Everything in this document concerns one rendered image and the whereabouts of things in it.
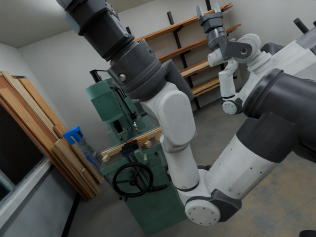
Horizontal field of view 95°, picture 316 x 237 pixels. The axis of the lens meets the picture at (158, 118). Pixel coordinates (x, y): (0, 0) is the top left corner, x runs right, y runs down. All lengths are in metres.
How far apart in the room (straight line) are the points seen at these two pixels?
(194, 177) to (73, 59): 3.48
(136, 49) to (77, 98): 3.43
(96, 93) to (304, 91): 1.09
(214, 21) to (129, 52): 0.67
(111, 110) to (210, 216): 0.98
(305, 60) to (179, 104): 0.27
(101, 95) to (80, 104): 2.50
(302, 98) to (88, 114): 3.57
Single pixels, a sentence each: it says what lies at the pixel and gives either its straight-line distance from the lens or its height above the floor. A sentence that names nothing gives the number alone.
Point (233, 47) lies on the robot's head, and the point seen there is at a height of 1.42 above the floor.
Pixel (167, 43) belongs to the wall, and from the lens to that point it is 3.82.
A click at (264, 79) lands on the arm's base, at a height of 1.37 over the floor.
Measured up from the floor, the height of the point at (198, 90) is 0.59.
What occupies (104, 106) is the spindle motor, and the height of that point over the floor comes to 1.33.
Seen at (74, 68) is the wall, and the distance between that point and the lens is 3.64.
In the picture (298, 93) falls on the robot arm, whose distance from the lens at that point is 0.30.
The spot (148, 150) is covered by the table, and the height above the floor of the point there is 0.88.
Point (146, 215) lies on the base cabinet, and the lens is 1.63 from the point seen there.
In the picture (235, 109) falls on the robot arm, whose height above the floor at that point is 1.11.
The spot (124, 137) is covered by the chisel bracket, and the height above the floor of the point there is 1.02.
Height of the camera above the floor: 1.46
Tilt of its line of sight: 19 degrees down
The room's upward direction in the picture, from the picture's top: 23 degrees counter-clockwise
